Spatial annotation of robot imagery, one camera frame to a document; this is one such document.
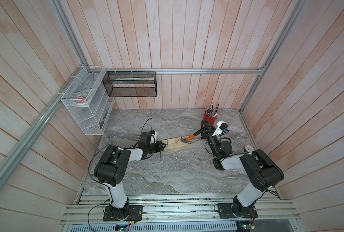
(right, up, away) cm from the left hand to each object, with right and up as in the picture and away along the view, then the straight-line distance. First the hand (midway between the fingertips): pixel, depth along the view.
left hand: (165, 147), depth 96 cm
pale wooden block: (+7, +2, -1) cm, 8 cm away
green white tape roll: (+57, -1, 0) cm, 57 cm away
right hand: (+22, +18, -15) cm, 32 cm away
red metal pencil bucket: (+34, +19, +9) cm, 40 cm away
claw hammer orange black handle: (+15, +6, -5) cm, 17 cm away
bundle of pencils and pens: (+32, +24, +2) cm, 40 cm away
